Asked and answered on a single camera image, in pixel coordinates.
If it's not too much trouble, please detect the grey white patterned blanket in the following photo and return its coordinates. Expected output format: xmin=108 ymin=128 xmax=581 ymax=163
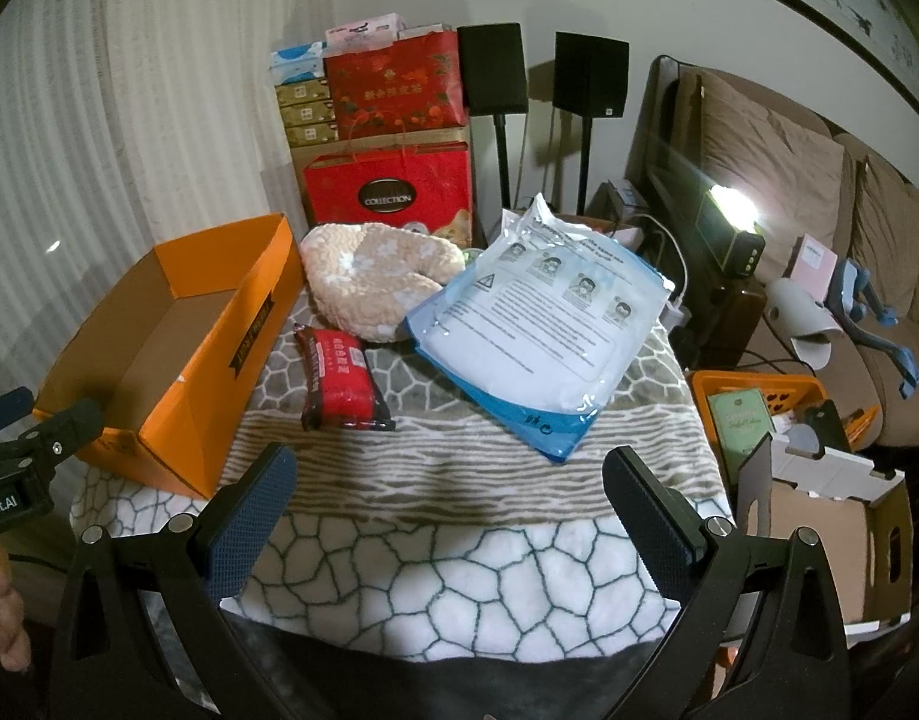
xmin=70 ymin=289 xmax=735 ymax=665

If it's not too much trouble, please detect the person's left hand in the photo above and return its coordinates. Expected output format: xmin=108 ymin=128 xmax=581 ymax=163
xmin=0 ymin=561 xmax=35 ymax=673

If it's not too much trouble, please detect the small grey box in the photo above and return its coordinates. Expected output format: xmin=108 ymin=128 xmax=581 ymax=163
xmin=604 ymin=180 xmax=650 ymax=224

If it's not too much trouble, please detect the blue plastic tool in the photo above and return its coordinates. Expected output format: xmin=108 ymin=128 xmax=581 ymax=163
xmin=830 ymin=259 xmax=919 ymax=400

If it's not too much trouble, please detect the fluffy beige pillow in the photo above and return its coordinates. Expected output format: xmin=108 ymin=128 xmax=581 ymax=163
xmin=301 ymin=221 xmax=468 ymax=344

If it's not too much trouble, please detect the pink tissue pack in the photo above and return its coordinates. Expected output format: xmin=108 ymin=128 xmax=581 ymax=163
xmin=325 ymin=13 xmax=410 ymax=47

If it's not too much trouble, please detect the orange cardboard box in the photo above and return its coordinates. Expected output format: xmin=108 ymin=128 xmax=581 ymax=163
xmin=32 ymin=214 xmax=308 ymax=500

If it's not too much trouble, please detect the green box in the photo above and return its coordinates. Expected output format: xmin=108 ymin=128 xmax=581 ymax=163
xmin=708 ymin=388 xmax=777 ymax=460

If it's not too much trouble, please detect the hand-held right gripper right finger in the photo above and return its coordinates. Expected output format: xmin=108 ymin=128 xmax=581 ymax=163
xmin=602 ymin=445 xmax=854 ymax=720

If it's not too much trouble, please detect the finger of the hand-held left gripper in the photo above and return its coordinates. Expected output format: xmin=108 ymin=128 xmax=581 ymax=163
xmin=0 ymin=388 xmax=38 ymax=437
xmin=0 ymin=399 xmax=105 ymax=475

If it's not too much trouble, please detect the white charger with cable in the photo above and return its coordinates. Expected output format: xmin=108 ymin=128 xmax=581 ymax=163
xmin=638 ymin=213 xmax=690 ymax=329

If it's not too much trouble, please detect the brown sofa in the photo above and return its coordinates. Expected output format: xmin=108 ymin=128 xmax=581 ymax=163
xmin=624 ymin=52 xmax=919 ymax=452

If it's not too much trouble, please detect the pink box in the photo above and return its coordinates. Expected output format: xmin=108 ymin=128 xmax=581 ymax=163
xmin=789 ymin=235 xmax=839 ymax=302

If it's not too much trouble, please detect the white cardboard box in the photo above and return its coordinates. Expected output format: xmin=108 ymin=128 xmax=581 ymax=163
xmin=733 ymin=400 xmax=915 ymax=643

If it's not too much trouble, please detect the orange plastic basket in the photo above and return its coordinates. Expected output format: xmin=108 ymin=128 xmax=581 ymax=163
xmin=688 ymin=370 xmax=881 ymax=467

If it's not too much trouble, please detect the blue white tissue pack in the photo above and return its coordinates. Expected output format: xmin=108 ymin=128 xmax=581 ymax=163
xmin=269 ymin=43 xmax=330 ymax=87

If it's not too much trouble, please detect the red floral gift bag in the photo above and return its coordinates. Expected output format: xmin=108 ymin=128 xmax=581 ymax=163
xmin=325 ymin=30 xmax=473 ymax=143

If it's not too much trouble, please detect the black portable lamp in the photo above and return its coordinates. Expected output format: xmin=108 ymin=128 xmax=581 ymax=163
xmin=692 ymin=184 xmax=767 ymax=280

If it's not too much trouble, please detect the red plastic packet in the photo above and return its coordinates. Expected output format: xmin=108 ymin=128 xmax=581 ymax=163
xmin=293 ymin=326 xmax=398 ymax=434

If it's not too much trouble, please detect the dark wooden side table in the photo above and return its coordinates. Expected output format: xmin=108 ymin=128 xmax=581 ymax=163
xmin=684 ymin=270 xmax=768 ymax=370

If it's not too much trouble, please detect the white paper cone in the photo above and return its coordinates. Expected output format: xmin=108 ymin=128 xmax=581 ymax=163
xmin=763 ymin=277 xmax=845 ymax=368

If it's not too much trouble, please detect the black speaker on stand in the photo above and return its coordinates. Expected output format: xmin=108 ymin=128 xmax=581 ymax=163
xmin=554 ymin=31 xmax=630 ymax=215
xmin=457 ymin=22 xmax=530 ymax=211

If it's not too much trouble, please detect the white curtain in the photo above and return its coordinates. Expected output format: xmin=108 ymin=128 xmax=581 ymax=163
xmin=0 ymin=0 xmax=305 ymax=466

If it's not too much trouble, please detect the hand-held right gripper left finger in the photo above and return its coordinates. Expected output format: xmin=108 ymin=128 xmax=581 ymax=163
xmin=50 ymin=442 xmax=299 ymax=720

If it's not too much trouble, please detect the face mask package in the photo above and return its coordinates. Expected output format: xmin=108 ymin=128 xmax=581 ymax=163
xmin=403 ymin=193 xmax=678 ymax=461

